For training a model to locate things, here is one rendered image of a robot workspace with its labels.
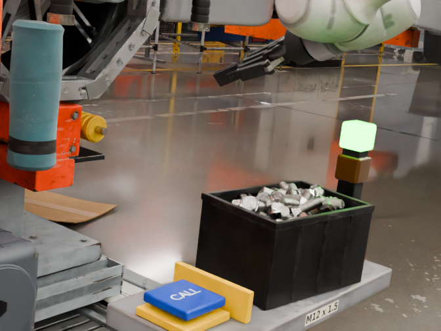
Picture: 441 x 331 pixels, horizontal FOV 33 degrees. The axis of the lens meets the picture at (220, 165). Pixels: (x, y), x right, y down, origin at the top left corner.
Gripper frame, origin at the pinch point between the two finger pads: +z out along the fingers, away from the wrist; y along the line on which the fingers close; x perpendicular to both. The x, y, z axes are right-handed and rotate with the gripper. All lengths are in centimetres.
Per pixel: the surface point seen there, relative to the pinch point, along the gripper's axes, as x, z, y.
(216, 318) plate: -5, -30, -67
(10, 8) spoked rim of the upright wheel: 34.4, 26.9, -13.2
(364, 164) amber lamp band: -11.7, -34.9, -29.8
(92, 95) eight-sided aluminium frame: 10.9, 24.7, -11.3
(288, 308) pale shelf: -13, -32, -58
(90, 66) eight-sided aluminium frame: 15.4, 26.2, -5.5
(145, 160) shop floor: -61, 162, 117
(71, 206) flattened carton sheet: -36, 125, 40
